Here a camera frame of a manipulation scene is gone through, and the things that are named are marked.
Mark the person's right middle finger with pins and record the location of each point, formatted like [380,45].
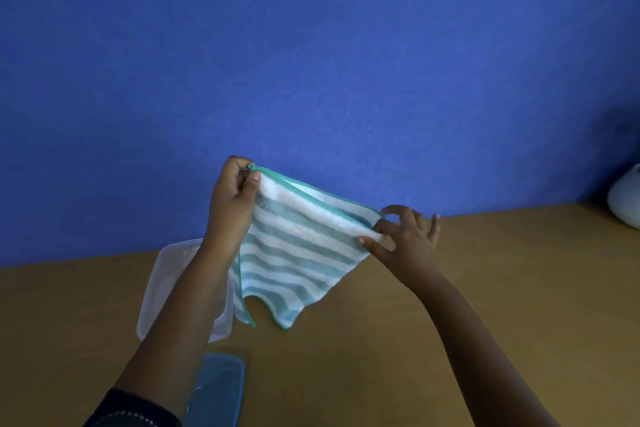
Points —
[397,211]

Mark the person's right thumb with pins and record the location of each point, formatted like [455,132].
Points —
[372,246]

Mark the person's left hand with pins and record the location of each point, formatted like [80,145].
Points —
[227,206]

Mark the clear plastic container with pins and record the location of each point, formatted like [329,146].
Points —
[165,286]

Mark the teal white striped cloth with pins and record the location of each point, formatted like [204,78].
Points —
[295,251]

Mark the person's right forearm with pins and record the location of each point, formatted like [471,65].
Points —
[475,346]

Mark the dark sleeve cuff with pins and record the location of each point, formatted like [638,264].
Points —
[132,409]

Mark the white rounded object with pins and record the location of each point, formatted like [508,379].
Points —
[625,204]

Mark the person's right hand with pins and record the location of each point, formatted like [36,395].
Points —
[407,246]

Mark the person's left thumb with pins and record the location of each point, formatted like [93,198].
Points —
[250,187]

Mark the person's right little finger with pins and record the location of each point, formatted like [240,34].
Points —
[435,226]

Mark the blue container lid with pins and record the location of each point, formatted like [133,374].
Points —
[216,390]

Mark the person's left forearm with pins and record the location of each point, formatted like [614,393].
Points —
[175,326]

